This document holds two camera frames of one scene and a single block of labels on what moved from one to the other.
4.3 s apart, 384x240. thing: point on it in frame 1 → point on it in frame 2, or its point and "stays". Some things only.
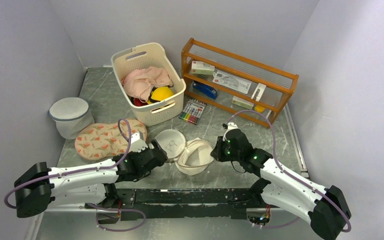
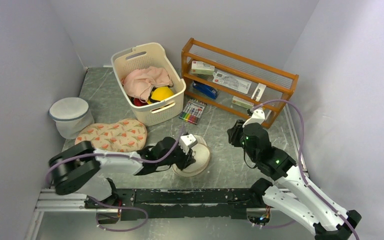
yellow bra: (161, 93) stays
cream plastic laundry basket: (154, 55) stays
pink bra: (138, 83) stays
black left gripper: (154, 143) → (186, 160)
